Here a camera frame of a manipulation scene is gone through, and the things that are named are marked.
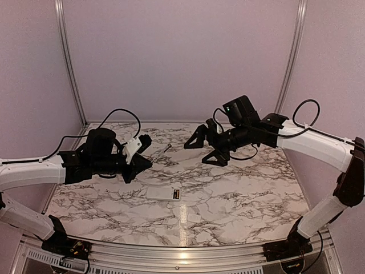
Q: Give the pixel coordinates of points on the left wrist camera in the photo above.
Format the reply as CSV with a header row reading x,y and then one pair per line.
x,y
136,145

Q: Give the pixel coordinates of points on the white remote control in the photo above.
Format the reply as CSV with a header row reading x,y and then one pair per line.
x,y
160,194

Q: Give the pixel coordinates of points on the aluminium frame post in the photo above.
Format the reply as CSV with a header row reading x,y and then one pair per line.
x,y
293,54
60,16

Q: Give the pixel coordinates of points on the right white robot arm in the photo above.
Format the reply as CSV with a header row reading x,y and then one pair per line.
x,y
275,130

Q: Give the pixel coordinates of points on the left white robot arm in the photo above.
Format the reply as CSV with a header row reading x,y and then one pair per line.
x,y
101,154

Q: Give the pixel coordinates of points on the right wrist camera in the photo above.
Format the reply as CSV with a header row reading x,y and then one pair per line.
x,y
214,126

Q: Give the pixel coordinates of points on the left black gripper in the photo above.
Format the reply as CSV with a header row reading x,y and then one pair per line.
x,y
139,163

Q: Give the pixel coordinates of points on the right aluminium frame post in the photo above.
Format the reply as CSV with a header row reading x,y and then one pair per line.
x,y
293,54

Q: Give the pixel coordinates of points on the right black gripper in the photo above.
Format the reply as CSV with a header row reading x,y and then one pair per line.
x,y
222,158

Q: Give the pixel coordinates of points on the white battery cover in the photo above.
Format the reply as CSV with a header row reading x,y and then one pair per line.
x,y
194,218

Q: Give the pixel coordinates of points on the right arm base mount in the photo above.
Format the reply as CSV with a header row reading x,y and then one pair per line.
x,y
285,249

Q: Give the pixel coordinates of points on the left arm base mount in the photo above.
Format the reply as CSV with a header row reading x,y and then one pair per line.
x,y
73,248

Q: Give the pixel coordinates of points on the front aluminium rail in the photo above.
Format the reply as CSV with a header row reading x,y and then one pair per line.
x,y
124,258

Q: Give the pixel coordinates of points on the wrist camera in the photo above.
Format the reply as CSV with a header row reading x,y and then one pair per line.
x,y
214,126
136,145

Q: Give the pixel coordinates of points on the left aluminium frame post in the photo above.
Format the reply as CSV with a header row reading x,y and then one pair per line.
x,y
60,16

